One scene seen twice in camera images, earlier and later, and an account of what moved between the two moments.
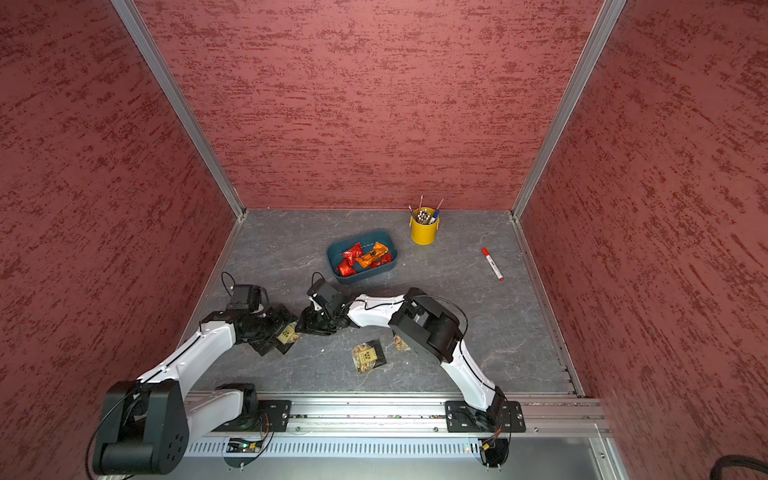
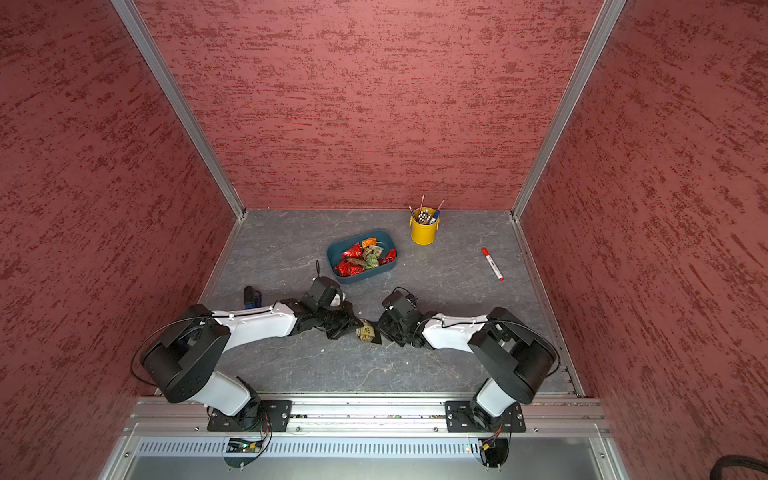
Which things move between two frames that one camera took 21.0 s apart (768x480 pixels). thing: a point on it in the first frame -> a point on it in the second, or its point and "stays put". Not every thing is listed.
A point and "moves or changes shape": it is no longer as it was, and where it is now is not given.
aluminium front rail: (591, 416) stays put
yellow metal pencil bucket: (424, 224) stays put
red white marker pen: (492, 264) stays put
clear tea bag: (400, 344) moves or changes shape
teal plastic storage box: (368, 242) stays put
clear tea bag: (368, 355) -> (365, 332)
